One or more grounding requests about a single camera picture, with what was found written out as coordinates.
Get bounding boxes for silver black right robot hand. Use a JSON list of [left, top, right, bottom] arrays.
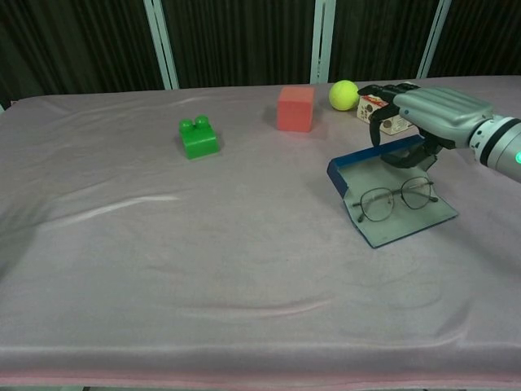
[[357, 82, 497, 170]]

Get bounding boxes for wire-rimmed eyeglasses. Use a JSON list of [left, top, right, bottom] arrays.
[[351, 177, 439, 224]]

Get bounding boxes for blue glasses case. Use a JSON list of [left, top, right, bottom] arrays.
[[326, 134, 461, 250]]

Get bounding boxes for cookie snack carton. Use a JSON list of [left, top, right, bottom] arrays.
[[356, 92, 417, 136]]

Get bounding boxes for yellow tennis ball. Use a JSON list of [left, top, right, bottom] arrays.
[[328, 79, 361, 112]]

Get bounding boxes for coral red foam cube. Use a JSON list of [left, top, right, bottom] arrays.
[[276, 86, 316, 133]]

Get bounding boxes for dark pleated curtain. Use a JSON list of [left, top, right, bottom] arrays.
[[0, 0, 521, 108]]

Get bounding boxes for green toy building brick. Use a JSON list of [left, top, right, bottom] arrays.
[[177, 115, 221, 160]]

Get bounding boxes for white partition post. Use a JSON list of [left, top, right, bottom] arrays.
[[142, 0, 181, 91], [415, 0, 453, 79], [309, 0, 337, 86]]

